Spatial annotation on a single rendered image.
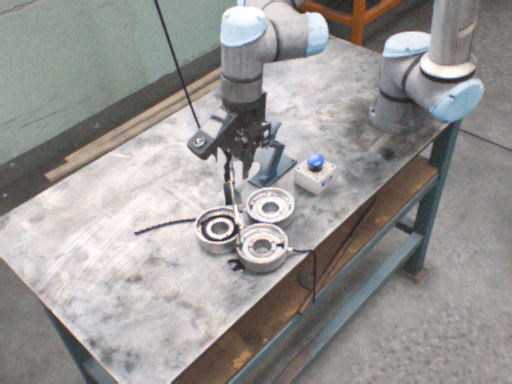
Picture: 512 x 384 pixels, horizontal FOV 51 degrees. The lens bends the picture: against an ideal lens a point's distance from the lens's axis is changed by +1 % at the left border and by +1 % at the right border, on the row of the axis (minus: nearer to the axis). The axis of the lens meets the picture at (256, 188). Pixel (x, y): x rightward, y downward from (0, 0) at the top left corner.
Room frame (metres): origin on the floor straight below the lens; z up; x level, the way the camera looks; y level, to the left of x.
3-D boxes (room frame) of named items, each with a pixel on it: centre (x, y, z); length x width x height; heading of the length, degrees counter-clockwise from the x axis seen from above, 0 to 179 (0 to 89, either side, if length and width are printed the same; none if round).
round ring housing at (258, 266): (0.70, 0.00, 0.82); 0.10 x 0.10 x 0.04
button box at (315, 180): (0.91, -0.14, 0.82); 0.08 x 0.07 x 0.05; 134
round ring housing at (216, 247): (0.76, 0.08, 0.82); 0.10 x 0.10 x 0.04
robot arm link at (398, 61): (1.13, -0.39, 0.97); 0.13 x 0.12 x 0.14; 22
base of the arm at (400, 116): (1.14, -0.39, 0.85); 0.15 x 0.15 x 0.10
